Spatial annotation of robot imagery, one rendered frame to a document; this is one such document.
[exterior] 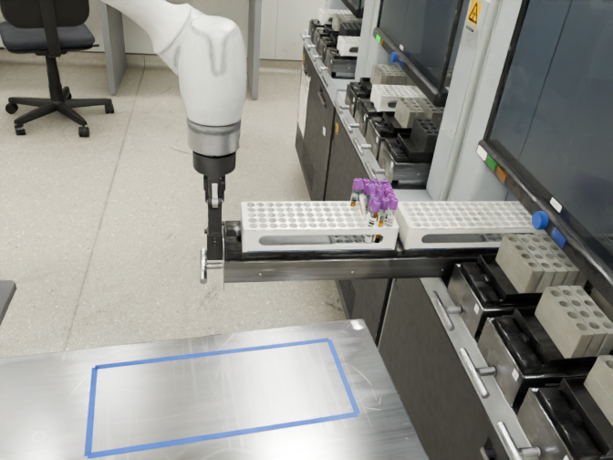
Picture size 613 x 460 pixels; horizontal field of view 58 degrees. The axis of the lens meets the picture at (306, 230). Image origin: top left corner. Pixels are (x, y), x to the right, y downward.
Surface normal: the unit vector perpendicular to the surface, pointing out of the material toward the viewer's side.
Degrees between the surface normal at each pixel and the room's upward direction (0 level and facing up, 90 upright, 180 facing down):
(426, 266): 90
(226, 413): 0
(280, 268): 90
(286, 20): 90
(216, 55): 80
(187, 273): 0
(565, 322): 90
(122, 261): 0
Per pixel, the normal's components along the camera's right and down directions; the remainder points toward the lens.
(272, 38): 0.14, 0.56
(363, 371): 0.09, -0.83
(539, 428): -0.99, 0.01
